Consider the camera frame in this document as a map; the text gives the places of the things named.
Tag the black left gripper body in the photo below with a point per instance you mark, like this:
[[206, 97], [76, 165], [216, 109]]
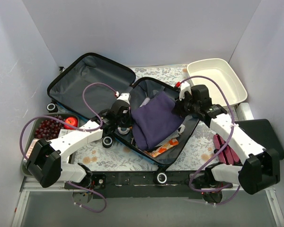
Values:
[[126, 118]]

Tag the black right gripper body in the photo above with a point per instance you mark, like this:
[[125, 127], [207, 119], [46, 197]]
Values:
[[180, 109]]

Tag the dark purple garment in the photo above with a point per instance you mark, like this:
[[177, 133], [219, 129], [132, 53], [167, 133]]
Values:
[[155, 121]]

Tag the blue fish-print suitcase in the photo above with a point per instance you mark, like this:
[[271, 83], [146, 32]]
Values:
[[86, 87]]

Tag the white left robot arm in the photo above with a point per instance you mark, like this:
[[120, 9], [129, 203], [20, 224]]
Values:
[[46, 160]]

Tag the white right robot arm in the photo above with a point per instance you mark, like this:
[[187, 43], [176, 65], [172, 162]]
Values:
[[260, 167]]

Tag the black white striped cloth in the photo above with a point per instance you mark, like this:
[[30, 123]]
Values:
[[178, 131]]

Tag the cream plastic basin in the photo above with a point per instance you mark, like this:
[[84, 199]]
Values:
[[220, 72]]

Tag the orange floral cloth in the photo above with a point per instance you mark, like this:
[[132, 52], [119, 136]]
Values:
[[165, 147]]

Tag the white device at right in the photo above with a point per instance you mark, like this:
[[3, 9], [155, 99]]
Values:
[[244, 112]]

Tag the red apple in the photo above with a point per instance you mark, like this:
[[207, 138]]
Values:
[[70, 123]]

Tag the white small box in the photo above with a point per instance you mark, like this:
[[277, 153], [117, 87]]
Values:
[[63, 132]]

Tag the black storage box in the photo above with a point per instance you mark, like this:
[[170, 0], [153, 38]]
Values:
[[262, 132]]

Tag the dark red grape bunch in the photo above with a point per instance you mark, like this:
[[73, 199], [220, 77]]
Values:
[[48, 130]]

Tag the pink patterned packet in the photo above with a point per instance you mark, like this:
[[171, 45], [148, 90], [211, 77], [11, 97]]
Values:
[[31, 146]]

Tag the dark green tray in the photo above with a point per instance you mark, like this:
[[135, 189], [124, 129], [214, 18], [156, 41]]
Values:
[[35, 125]]

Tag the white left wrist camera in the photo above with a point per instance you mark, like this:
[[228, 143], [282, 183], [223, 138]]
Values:
[[125, 97]]

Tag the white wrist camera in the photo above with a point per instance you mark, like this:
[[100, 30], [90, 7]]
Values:
[[183, 87], [125, 97]]

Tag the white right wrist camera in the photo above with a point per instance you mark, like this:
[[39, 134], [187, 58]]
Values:
[[183, 87]]

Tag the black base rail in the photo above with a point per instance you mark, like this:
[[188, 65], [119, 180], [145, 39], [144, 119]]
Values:
[[140, 184]]

